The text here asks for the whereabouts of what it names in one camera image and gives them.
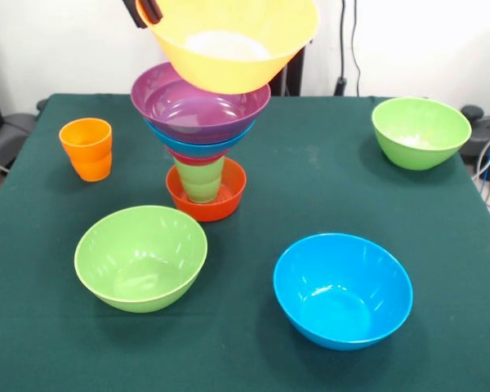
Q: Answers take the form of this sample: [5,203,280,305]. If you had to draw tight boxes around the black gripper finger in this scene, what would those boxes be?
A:
[122,0,149,29]
[136,0,165,25]

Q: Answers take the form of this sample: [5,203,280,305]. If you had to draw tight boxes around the large orange plastic bowl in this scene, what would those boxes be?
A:
[144,0,321,96]

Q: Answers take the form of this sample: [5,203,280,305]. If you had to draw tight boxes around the purple plastic bowl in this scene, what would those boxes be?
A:
[130,61,272,145]

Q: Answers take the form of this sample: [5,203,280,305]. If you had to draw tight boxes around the blue plastic bowl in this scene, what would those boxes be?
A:
[145,118,256,158]
[273,233,414,352]

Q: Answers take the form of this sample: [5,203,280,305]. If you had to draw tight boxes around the pink plastic bowl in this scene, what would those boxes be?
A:
[165,145,231,167]

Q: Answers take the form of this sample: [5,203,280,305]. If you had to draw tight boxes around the green plastic cup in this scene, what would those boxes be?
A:
[173,155,226,204]

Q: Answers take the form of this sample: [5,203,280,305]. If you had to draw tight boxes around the red plastic bowl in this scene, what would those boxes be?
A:
[165,157,247,223]

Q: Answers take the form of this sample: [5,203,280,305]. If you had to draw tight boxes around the orange plastic cup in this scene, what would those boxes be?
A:
[58,117,114,183]

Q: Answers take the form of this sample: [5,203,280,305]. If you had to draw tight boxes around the black office chair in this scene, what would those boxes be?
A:
[0,97,50,176]
[459,104,490,183]

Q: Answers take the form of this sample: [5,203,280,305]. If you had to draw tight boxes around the green plastic bowl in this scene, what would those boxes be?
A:
[73,204,209,314]
[371,96,473,172]

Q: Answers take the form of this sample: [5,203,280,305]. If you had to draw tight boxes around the dark green tablecloth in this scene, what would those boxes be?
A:
[0,92,490,392]

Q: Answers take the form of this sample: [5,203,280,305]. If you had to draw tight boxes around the black wall cable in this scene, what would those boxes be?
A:
[333,0,363,97]

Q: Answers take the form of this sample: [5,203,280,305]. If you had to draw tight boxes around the blue and white cables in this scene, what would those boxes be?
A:
[471,126,490,221]

